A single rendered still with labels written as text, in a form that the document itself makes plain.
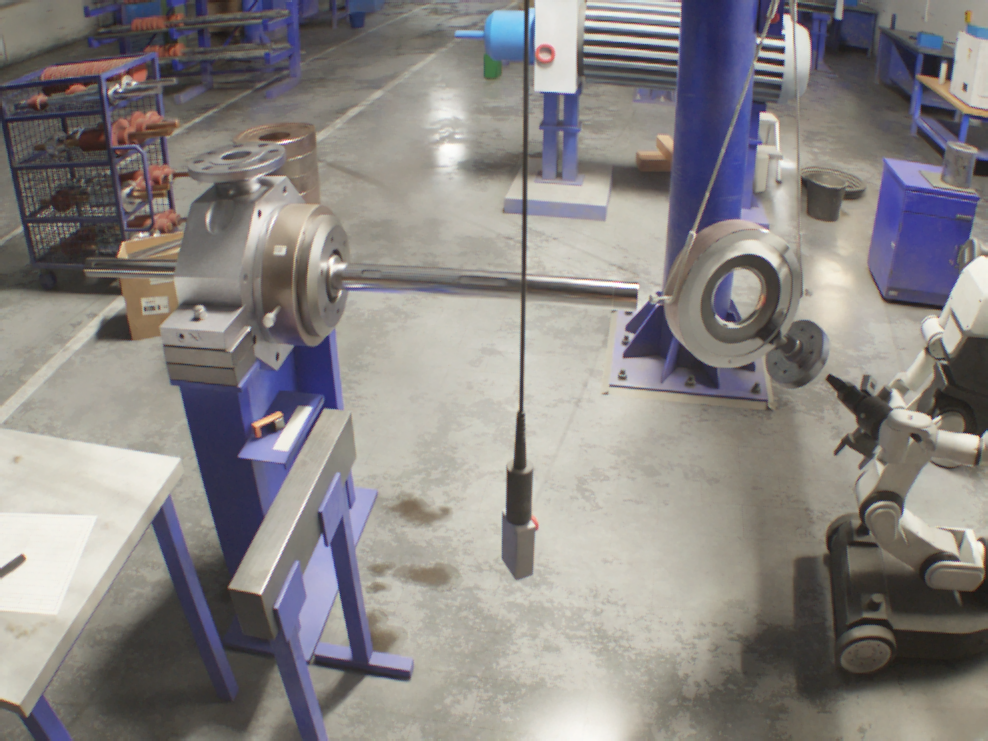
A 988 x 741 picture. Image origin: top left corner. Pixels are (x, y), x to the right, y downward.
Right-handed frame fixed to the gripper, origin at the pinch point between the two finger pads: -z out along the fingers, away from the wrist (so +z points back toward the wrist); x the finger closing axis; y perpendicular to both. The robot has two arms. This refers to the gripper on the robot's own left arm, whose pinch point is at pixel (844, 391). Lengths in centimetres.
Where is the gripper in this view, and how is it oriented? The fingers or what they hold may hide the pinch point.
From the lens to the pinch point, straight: 217.4
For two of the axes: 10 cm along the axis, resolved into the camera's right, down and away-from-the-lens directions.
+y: 6.1, -7.7, -2.0
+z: 2.7, 4.3, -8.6
